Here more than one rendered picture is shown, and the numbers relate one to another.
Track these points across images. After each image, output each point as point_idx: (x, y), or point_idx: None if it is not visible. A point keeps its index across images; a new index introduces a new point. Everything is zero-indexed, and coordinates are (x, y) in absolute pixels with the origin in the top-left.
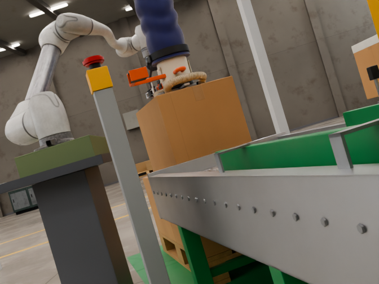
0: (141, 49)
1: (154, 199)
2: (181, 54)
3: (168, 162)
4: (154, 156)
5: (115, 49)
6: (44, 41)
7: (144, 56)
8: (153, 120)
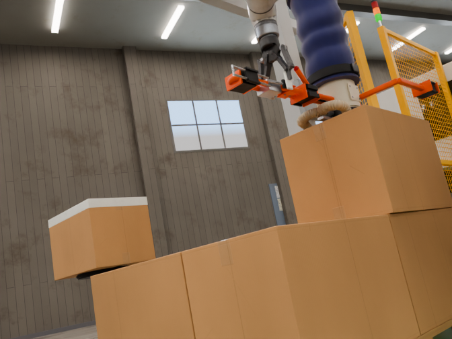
0: (274, 19)
1: (345, 270)
2: None
3: (436, 189)
4: (405, 178)
5: None
6: None
7: (278, 32)
8: (416, 136)
